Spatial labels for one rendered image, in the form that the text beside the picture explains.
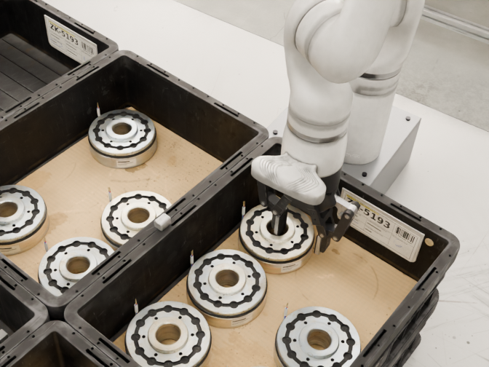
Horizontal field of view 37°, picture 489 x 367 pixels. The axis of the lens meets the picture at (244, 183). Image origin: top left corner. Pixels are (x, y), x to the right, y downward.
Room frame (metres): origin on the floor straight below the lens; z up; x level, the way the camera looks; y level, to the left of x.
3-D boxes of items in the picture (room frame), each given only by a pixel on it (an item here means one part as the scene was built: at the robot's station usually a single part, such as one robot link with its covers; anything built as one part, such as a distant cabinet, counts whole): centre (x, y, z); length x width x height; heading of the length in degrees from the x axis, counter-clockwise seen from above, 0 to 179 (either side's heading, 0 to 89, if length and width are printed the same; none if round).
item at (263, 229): (0.65, -0.05, 0.86); 0.05 x 0.05 x 0.01
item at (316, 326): (0.48, -0.10, 0.86); 0.05 x 0.05 x 0.01
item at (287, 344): (0.48, -0.10, 0.86); 0.10 x 0.10 x 0.01
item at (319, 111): (0.65, -0.07, 1.15); 0.09 x 0.07 x 0.15; 30
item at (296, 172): (0.62, -0.07, 1.05); 0.11 x 0.09 x 0.06; 151
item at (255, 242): (0.65, -0.05, 0.86); 0.10 x 0.10 x 0.01
